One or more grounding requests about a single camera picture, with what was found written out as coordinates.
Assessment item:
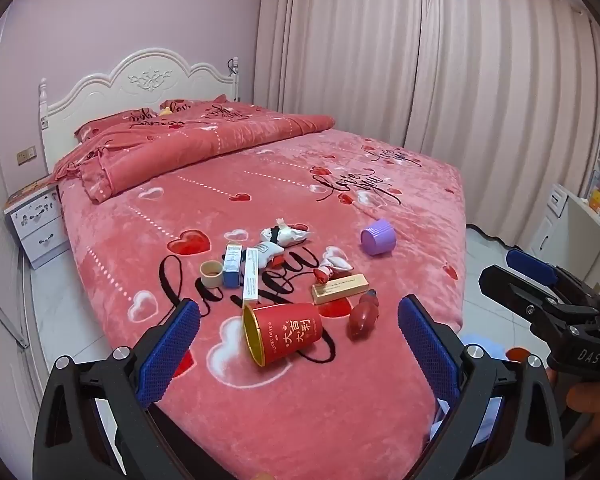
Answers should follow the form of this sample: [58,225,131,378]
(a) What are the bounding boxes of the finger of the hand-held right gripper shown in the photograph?
[506,249,600,311]
[479,265,600,353]

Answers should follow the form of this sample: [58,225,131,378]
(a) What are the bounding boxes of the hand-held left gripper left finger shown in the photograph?
[32,299,202,480]

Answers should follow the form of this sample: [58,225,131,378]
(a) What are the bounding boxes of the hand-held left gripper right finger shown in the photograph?
[397,294,566,480]

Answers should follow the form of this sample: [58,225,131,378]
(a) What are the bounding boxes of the red plastic bottle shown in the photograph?
[348,289,381,341]

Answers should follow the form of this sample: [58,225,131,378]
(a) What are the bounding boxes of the beige tape roll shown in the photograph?
[200,261,225,289]

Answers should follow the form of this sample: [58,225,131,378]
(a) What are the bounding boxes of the blue and white box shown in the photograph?
[223,242,245,289]

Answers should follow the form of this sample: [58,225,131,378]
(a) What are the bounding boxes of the gold rectangular box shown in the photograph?
[311,273,371,306]

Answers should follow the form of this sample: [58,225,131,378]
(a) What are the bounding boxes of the long white box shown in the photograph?
[243,247,262,305]

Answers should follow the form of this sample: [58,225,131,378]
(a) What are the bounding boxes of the purple ribbed cup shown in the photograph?
[360,218,397,257]

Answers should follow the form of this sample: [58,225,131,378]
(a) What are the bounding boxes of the red paper cup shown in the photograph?
[242,302,326,367]

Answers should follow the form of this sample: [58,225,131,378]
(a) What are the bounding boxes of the white plush toy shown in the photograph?
[254,240,286,267]

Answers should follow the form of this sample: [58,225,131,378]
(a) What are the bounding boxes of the person's right hand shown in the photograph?
[566,385,600,461]

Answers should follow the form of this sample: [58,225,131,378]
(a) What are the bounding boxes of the white desk cabinet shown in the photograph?
[527,182,600,281]

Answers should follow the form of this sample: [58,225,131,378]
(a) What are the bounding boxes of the white nightstand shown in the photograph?
[4,182,72,269]

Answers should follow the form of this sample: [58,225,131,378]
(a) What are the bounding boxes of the bed with pink heart blanket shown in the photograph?
[50,100,468,480]

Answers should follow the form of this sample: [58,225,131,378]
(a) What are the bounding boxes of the folded pink quilt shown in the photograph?
[50,102,337,205]

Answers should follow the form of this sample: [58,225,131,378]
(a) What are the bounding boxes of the white wardrobe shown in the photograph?
[0,25,46,441]

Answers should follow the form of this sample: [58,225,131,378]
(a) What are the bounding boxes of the pink printed pillows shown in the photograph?
[75,95,231,142]

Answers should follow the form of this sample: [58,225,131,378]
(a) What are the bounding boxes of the pink pleated curtain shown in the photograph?
[252,0,600,251]

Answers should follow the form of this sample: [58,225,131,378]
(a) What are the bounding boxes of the white carved headboard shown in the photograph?
[39,49,243,161]

